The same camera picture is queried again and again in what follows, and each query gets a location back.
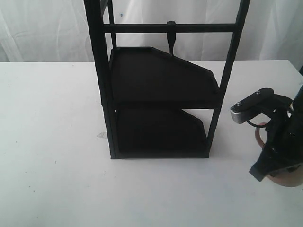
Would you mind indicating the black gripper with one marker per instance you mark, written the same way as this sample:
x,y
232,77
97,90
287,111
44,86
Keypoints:
x,y
283,149

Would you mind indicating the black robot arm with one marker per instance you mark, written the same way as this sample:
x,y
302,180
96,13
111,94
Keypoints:
x,y
283,149

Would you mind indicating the black metal shelf rack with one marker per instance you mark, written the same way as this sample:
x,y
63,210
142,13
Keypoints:
x,y
154,105

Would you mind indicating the white backdrop curtain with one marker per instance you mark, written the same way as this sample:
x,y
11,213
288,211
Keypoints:
x,y
57,30

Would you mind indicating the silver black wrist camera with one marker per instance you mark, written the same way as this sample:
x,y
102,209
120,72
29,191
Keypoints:
x,y
246,109

